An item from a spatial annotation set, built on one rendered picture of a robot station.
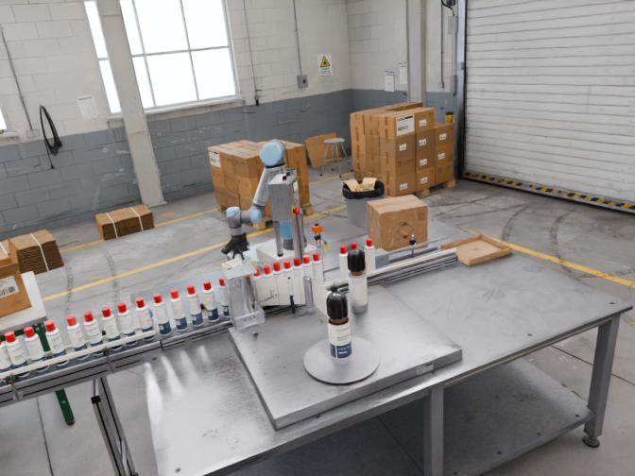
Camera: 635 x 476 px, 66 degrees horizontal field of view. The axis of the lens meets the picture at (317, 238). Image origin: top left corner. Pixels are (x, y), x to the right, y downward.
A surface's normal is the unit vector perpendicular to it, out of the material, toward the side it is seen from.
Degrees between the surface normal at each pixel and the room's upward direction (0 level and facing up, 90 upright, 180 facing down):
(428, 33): 90
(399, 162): 88
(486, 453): 0
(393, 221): 90
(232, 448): 0
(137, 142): 90
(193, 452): 0
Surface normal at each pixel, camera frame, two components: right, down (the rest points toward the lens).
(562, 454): -0.09, -0.92
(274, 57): 0.55, 0.26
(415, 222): 0.21, 0.35
